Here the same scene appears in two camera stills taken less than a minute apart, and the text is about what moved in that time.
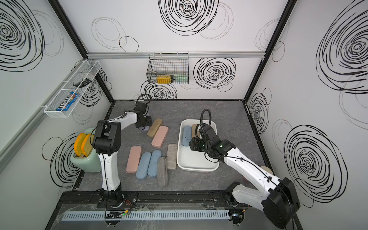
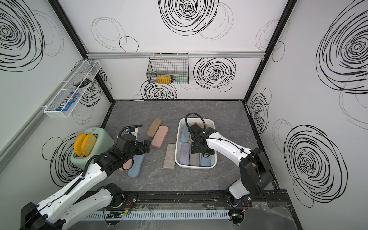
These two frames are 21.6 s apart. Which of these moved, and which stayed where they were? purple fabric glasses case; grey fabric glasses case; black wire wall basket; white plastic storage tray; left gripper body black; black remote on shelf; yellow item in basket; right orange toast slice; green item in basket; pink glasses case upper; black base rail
Moved: left gripper body black; grey fabric glasses case; purple fabric glasses case
Stayed: black base rail; white plastic storage tray; right orange toast slice; green item in basket; black wire wall basket; pink glasses case upper; black remote on shelf; yellow item in basket
